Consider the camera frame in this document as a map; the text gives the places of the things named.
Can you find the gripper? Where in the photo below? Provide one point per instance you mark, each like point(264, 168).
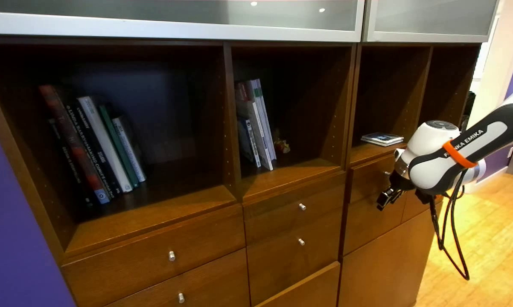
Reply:
point(400, 181)

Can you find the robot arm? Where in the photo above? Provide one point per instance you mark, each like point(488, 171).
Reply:
point(435, 168)

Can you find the narrow wooden drawer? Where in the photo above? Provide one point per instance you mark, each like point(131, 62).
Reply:
point(412, 207)
point(367, 179)
point(367, 226)

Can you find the medium wooden drawer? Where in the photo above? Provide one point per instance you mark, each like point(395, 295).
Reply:
point(282, 260)
point(282, 213)

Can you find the wide wooden drawer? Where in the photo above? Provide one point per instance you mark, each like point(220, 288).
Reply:
point(214, 285)
point(132, 264)

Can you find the white thin booklet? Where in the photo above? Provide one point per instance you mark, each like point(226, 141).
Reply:
point(378, 143)

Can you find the blue thin booklet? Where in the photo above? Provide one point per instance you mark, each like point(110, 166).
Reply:
point(383, 137)

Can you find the large wooden cabinet door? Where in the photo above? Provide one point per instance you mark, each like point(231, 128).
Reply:
point(384, 273)

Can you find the small colourful figurine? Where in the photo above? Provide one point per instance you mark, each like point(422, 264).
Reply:
point(281, 146)

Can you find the row of white books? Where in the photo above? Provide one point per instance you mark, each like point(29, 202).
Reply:
point(258, 128)

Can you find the narrow frosted glass door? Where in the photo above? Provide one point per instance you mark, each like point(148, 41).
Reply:
point(431, 17)

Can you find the pale grey book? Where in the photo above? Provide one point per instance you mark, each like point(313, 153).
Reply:
point(129, 149)

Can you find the green book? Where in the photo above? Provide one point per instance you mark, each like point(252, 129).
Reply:
point(120, 147)

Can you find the wide frosted glass door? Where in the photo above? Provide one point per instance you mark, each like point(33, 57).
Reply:
point(175, 15)

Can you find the black book with white lettering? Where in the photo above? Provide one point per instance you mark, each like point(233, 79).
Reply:
point(92, 149)

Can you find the red book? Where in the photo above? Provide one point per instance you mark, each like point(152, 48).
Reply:
point(75, 145)

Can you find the dark thin book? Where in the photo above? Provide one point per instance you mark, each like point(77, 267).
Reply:
point(68, 170)

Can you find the brown wooden wall unit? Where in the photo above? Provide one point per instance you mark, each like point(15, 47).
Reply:
point(196, 192)

